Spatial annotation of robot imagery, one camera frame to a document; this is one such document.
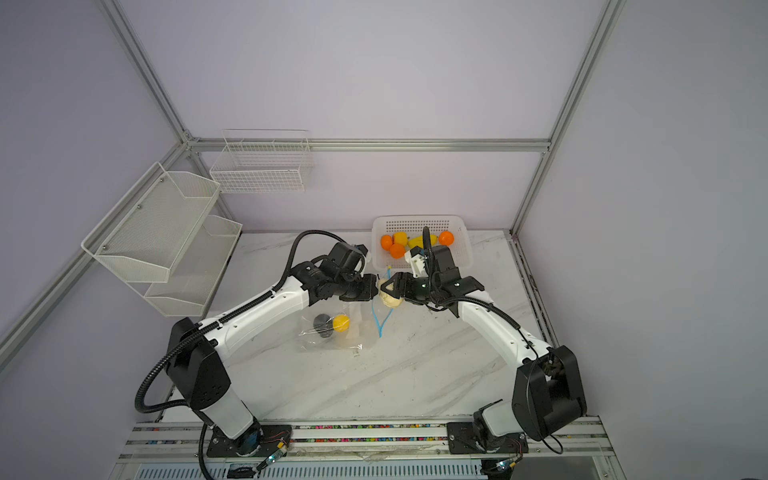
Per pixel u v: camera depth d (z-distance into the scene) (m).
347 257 0.63
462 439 0.73
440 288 0.63
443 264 0.64
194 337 0.43
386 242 1.11
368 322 0.90
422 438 0.75
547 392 0.42
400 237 1.11
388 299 0.77
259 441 0.69
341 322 0.90
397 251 1.10
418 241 1.12
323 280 0.59
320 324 0.88
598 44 0.72
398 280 0.72
